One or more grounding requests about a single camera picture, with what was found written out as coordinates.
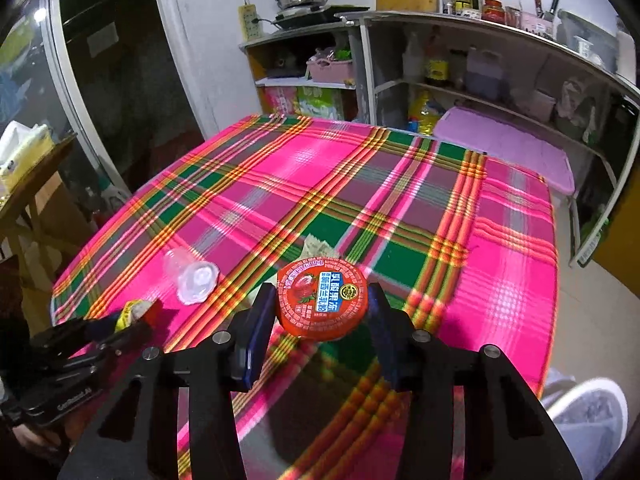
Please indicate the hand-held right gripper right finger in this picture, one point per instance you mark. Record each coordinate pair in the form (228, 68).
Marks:
(382, 335)

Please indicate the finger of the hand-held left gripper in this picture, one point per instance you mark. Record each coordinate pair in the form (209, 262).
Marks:
(75, 335)
(127, 340)

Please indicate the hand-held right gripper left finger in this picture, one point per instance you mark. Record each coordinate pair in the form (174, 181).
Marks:
(255, 340)

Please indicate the yellow candy wrapper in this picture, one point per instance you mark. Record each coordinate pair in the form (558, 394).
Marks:
(129, 312)

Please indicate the red jelly cup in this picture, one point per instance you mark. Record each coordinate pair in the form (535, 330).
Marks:
(320, 295)

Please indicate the clear plastic cup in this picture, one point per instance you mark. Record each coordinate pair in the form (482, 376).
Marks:
(197, 280)

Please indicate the pale torn wrapper scrap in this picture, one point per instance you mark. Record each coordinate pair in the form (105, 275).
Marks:
(315, 247)

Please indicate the white round trash bin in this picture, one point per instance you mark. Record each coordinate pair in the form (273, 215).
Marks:
(616, 410)

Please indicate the person's left hand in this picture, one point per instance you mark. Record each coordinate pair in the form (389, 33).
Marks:
(30, 435)

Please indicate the pink plaid tablecloth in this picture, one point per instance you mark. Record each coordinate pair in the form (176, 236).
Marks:
(400, 210)

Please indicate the wooden side table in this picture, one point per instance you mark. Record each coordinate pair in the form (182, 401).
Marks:
(40, 195)

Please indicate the yellow tissue box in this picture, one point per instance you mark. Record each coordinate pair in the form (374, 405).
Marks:
(25, 155)

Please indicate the clear plastic bin liner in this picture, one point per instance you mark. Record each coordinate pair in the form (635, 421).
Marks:
(585, 425)

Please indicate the white storage box pink lid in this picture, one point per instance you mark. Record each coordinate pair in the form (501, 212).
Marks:
(500, 145)

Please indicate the yellow cooking oil bottle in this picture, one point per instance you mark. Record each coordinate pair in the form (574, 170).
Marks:
(425, 115)

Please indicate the green printed package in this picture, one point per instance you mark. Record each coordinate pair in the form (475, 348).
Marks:
(320, 104)

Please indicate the pink printed package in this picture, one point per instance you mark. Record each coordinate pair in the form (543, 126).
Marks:
(279, 101)

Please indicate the yellow wooden door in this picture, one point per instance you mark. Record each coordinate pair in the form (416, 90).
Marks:
(622, 252)

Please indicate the pink plastic basket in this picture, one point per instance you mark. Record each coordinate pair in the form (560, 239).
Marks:
(330, 67)

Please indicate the large soy sauce bottle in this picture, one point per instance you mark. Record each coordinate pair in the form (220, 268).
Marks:
(437, 65)

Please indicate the purple plastic jug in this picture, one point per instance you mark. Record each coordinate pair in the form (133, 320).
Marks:
(484, 77)

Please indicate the small plastic bucket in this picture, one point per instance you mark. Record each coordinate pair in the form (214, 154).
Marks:
(537, 105)

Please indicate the white plastic bottle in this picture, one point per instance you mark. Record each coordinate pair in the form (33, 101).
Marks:
(413, 57)

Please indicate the glass sliding door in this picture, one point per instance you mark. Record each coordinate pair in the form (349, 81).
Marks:
(125, 60)

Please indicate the small white shelf unit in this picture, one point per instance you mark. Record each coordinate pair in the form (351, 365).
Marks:
(250, 60)

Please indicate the green spray bottle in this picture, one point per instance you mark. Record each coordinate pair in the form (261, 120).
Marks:
(590, 125)

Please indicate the crumpled plastic bags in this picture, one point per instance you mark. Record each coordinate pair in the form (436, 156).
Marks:
(572, 97)

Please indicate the large white shelf unit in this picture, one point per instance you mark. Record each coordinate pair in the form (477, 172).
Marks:
(450, 25)

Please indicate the yellowed power strip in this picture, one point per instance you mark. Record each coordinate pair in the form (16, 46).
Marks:
(251, 22)

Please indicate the black induction cooker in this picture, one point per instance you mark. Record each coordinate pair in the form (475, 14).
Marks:
(320, 16)

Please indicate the red sauce jar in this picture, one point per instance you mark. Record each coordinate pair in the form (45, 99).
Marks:
(493, 11)

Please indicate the small glass jar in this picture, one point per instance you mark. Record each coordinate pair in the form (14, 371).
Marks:
(511, 16)

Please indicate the pink knife holder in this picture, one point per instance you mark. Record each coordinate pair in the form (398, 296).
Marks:
(536, 25)

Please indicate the clear plastic container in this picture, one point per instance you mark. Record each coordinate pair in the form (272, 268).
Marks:
(587, 40)

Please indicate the white electric kettle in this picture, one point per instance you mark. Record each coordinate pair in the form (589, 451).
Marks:
(627, 50)

